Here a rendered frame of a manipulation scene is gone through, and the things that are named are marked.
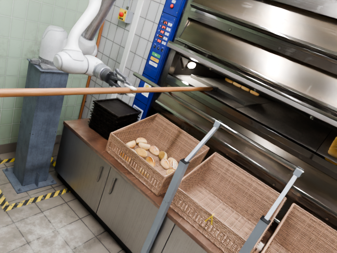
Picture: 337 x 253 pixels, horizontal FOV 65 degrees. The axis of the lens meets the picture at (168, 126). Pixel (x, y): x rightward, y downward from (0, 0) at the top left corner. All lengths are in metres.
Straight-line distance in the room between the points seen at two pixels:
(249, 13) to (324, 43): 0.49
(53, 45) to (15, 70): 0.60
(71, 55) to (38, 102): 0.66
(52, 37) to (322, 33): 1.64
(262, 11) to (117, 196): 1.54
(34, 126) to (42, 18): 0.86
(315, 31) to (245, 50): 0.41
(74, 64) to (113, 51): 1.13
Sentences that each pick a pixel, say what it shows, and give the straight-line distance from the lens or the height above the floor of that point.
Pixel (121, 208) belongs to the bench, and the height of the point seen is 0.33.
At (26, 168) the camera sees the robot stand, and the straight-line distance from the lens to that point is 2.36.
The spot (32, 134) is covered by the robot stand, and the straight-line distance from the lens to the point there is 2.19.
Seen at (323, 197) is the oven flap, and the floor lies 0.98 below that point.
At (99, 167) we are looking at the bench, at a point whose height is 0.47.
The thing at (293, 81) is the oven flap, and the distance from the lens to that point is 1.77.
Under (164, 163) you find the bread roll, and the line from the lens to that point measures 1.99.
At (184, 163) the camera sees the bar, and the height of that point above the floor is 0.95.
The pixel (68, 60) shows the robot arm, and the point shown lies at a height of 1.22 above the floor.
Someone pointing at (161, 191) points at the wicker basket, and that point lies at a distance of 1.74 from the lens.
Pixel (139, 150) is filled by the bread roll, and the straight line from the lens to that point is 2.01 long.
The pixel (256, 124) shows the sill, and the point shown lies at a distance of 1.85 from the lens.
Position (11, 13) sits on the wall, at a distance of 2.34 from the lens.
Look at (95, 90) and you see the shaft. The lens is 1.26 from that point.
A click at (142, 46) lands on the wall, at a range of 2.36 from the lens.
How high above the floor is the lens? 1.62
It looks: 22 degrees down
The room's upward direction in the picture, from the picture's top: 21 degrees clockwise
